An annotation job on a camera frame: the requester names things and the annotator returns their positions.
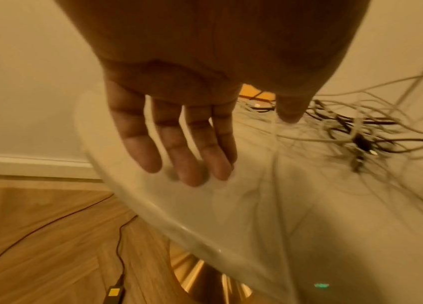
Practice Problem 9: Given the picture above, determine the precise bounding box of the person's left hand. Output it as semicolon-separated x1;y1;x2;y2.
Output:
53;0;370;188

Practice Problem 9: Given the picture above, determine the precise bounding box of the bundle of black and white cables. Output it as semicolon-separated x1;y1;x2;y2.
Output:
229;38;423;209

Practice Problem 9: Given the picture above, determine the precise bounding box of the white marble table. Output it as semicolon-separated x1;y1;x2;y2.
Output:
74;74;423;304

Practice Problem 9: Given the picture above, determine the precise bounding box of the white baseboard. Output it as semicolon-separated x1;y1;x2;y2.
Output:
0;151;103;181

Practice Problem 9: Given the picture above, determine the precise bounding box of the gold table base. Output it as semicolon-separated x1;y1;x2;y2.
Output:
168;239;255;304

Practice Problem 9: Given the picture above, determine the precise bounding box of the thin dark floor cable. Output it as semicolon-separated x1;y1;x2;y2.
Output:
0;192;117;281

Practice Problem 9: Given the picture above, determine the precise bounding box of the black cable with yellow plug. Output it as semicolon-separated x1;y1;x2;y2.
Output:
105;214;140;304

